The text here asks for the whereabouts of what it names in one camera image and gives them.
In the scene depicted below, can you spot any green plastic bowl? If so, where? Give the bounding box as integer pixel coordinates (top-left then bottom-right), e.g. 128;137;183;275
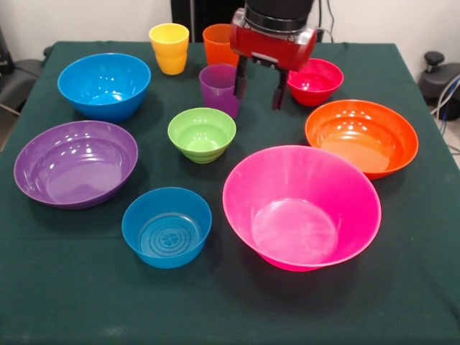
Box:
167;107;237;165

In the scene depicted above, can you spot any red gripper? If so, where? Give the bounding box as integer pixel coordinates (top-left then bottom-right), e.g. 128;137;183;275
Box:
229;9;318;111

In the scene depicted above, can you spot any orange plastic cup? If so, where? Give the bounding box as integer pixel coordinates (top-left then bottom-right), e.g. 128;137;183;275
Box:
202;23;240;68

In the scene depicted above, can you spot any purple plastic bowl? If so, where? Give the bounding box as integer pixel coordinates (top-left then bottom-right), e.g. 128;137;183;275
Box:
13;120;139;211

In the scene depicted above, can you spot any grey and blue cable bundle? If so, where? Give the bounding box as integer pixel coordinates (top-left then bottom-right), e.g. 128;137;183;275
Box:
430;73;460;125

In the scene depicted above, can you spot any pink plastic bowl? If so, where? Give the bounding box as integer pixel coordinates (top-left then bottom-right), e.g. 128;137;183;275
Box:
222;144;382;272

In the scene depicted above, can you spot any orange plastic bowl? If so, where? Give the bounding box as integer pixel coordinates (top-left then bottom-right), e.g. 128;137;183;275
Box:
305;99;420;181

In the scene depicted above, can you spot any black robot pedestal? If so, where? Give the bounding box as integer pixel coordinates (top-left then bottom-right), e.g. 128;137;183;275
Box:
171;0;249;43

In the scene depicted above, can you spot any yellow plastic cup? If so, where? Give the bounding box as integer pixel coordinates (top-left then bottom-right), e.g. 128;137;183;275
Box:
148;22;190;76

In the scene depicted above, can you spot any red plastic bowl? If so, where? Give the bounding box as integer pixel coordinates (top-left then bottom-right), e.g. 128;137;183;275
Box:
286;57;345;108

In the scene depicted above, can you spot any black cable with plug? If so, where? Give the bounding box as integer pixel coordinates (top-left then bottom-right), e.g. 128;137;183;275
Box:
313;0;336;44

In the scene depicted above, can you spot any purple plastic cup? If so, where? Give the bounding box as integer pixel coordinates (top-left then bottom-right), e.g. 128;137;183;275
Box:
198;63;245;119

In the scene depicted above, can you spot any black chair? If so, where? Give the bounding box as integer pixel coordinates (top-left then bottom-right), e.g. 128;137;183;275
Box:
0;27;54;116

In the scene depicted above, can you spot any large blue plastic bowl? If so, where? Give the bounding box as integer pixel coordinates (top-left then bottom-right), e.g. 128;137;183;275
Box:
57;52;152;124

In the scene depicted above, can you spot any dark green tablecloth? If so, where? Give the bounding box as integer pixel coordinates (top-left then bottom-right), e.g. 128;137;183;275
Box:
0;40;460;345

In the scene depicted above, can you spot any small blue plastic bowl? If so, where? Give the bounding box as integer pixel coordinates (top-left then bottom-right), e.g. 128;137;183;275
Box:
121;186;213;270

